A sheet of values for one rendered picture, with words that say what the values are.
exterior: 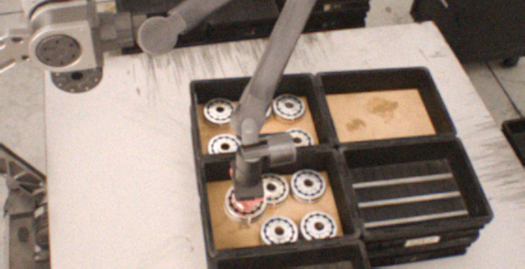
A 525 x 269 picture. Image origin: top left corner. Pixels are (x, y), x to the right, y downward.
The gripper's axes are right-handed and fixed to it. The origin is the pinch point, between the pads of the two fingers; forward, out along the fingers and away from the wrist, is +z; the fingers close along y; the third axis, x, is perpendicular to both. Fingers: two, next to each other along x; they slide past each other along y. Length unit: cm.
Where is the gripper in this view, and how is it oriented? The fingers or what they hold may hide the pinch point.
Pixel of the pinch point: (245, 198)
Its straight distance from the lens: 145.3
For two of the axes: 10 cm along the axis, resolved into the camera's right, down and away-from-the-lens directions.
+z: -0.7, 6.3, 7.8
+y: -1.6, -7.8, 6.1
